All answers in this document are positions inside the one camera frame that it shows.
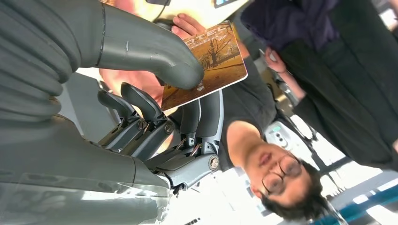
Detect person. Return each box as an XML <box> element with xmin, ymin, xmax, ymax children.
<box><xmin>99</xmin><ymin>0</ymin><xmax>331</xmax><ymax>222</ymax></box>
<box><xmin>240</xmin><ymin>0</ymin><xmax>398</xmax><ymax>172</ymax></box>

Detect black computer mouse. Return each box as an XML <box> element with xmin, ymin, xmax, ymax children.
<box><xmin>153</xmin><ymin>18</ymin><xmax>175</xmax><ymax>32</ymax></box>

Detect grey laptop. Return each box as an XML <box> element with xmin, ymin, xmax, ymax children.
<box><xmin>213</xmin><ymin>0</ymin><xmax>241</xmax><ymax>9</ymax></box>

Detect white box device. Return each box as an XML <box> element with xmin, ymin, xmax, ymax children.
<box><xmin>264</xmin><ymin>120</ymin><xmax>313</xmax><ymax>153</ymax></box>

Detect eyeglasses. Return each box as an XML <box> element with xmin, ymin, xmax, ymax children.
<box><xmin>261</xmin><ymin>154</ymin><xmax>303</xmax><ymax>195</ymax></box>

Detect blue beam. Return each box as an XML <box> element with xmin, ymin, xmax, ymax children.
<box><xmin>311</xmin><ymin>185</ymin><xmax>398</xmax><ymax>225</ymax></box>

